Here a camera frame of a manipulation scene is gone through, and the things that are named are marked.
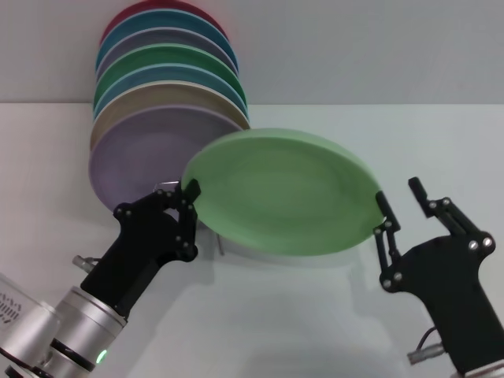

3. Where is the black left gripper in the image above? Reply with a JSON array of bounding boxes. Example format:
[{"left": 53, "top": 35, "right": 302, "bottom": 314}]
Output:
[{"left": 80, "top": 179, "right": 202, "bottom": 319}]

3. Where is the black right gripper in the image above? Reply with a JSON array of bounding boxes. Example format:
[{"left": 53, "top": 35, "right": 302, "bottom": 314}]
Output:
[{"left": 372, "top": 176, "right": 498, "bottom": 373}]

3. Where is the light green plate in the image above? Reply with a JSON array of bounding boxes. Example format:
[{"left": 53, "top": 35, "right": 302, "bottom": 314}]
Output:
[{"left": 183, "top": 128, "right": 382, "bottom": 257}]

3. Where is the lavender purple plate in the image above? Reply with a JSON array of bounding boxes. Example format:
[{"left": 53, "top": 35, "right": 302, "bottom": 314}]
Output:
[{"left": 88, "top": 104, "right": 245, "bottom": 216}]

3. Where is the beige plate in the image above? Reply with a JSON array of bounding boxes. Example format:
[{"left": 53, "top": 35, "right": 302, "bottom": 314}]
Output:
[{"left": 89, "top": 80, "right": 253, "bottom": 150}]

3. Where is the light blue plate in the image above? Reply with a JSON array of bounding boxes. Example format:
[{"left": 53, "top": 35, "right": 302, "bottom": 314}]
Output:
[{"left": 93, "top": 62, "right": 250, "bottom": 119}]

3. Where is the dark green plate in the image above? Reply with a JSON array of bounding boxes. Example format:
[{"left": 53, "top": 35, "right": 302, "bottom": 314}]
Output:
[{"left": 93, "top": 43, "right": 247, "bottom": 115}]

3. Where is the grey lavender plate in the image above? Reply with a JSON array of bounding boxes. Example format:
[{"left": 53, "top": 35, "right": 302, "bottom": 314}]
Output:
[{"left": 95, "top": 26, "right": 240, "bottom": 76}]

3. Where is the teal blue plate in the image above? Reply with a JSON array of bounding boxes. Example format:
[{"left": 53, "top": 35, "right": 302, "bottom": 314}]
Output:
[{"left": 97, "top": 8, "right": 239, "bottom": 74}]

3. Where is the maroon red plate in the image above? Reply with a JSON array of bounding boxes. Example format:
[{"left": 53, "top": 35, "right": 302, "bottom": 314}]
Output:
[{"left": 100, "top": 0, "right": 229, "bottom": 44}]

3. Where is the chrome wire plate rack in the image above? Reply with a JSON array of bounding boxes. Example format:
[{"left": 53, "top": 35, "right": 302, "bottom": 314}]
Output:
[{"left": 156, "top": 180, "right": 225, "bottom": 257}]

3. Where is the left gripper cable connector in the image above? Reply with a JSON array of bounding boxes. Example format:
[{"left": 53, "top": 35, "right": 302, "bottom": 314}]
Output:
[{"left": 72, "top": 254, "right": 102, "bottom": 272}]

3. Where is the gripper cable connector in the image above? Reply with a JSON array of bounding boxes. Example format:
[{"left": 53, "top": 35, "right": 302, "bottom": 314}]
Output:
[
  {"left": 407, "top": 326, "right": 446, "bottom": 365},
  {"left": 72, "top": 254, "right": 102, "bottom": 272}
]

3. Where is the right gripper cable connector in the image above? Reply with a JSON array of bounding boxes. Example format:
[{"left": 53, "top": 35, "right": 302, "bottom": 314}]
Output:
[{"left": 407, "top": 326, "right": 446, "bottom": 365}]

